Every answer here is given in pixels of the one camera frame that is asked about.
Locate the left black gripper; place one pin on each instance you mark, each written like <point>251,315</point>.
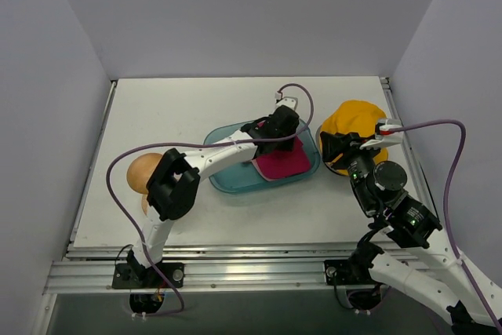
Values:
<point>285,127</point>

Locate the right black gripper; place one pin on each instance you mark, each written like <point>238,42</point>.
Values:
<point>344,147</point>

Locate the yellow bucket hat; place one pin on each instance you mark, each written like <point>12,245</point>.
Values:
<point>352,116</point>

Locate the magenta baseball cap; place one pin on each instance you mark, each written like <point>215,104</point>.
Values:
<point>279,165</point>

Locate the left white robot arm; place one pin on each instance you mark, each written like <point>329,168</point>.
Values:
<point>170,181</point>

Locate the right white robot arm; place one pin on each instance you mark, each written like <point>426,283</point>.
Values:
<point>458,292</point>

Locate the teal plastic tray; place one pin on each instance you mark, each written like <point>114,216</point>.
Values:
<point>243,177</point>

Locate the wooden head hat stand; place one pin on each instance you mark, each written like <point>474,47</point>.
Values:
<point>139,173</point>

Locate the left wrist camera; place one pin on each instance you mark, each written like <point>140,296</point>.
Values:
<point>287,101</point>

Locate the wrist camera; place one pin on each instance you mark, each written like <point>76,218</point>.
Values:
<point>287,101</point>
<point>387,134</point>

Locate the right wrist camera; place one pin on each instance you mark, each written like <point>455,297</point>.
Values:
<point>387,134</point>

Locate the aluminium mounting rail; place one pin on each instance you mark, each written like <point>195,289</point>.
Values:
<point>209,268</point>

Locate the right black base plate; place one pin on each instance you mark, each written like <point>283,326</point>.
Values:
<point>337,272</point>

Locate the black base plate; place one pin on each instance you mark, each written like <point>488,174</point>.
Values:
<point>337,272</point>
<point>127,277</point>

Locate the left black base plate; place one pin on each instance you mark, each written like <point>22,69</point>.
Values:
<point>127,277</point>

